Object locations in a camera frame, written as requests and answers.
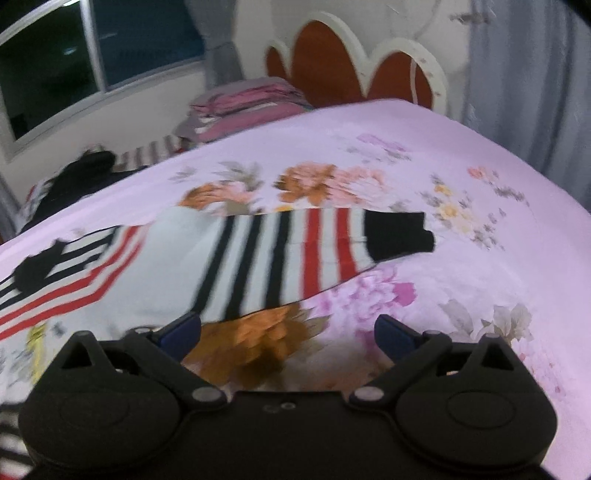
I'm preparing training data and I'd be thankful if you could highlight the striped white red black sweater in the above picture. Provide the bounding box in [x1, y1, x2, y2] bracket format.
[1, 206, 435, 338]

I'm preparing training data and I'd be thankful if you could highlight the black clothes pile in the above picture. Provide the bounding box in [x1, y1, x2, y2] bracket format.
[20, 148, 143, 233]

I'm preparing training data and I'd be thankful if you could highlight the pink floral bed blanket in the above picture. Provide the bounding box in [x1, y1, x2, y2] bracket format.
[1, 100, 590, 479]

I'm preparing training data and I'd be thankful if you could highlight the grey white striped cloth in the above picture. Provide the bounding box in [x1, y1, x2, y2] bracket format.
[112, 135, 195, 173]

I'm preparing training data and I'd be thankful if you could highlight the folded pink grey bedding stack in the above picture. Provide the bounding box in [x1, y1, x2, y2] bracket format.
[173, 77, 312, 144]

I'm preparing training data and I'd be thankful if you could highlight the red white scalloped headboard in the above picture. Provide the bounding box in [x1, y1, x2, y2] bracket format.
[266, 11, 448, 115]

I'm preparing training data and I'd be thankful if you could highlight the blue grey right curtain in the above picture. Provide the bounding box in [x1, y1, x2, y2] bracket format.
[463, 1, 590, 208]

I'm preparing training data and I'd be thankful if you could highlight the aluminium sliding window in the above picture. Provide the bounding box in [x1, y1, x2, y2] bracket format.
[1, 1, 204, 158]

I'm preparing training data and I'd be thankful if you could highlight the grey curtain by headboard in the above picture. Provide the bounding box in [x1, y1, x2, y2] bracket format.
[184, 0, 245, 90]

